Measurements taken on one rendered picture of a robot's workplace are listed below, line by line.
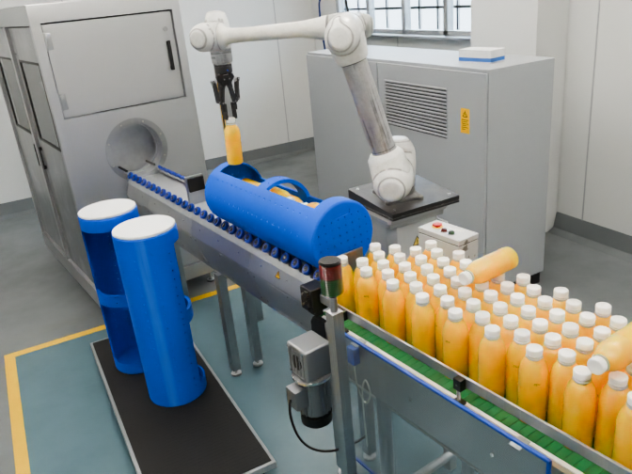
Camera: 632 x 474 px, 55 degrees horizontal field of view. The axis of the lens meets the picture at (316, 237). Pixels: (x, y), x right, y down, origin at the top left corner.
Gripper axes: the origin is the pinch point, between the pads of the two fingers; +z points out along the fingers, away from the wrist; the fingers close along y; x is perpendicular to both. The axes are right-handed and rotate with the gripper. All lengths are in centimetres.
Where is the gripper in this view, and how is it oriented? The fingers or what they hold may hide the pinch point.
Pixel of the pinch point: (229, 111)
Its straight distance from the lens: 276.7
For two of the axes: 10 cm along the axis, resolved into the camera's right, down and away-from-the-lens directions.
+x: 5.8, 2.5, -7.8
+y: -8.1, 2.8, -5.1
